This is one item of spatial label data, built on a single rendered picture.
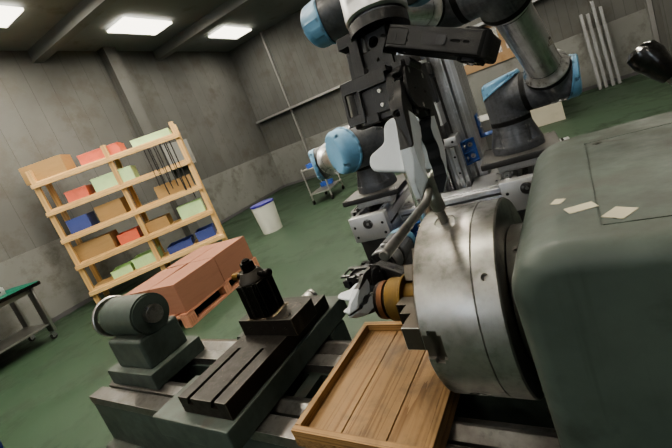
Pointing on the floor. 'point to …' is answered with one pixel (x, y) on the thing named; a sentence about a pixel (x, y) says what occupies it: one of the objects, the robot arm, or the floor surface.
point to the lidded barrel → (267, 216)
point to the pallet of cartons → (198, 279)
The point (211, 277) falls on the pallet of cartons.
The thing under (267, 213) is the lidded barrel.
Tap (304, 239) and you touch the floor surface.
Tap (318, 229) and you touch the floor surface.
